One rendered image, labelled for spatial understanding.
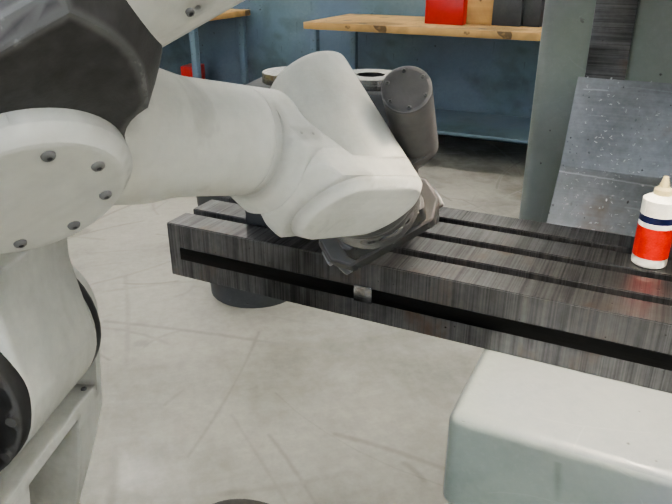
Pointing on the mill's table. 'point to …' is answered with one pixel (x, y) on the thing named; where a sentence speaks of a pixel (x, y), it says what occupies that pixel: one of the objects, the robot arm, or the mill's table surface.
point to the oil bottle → (654, 228)
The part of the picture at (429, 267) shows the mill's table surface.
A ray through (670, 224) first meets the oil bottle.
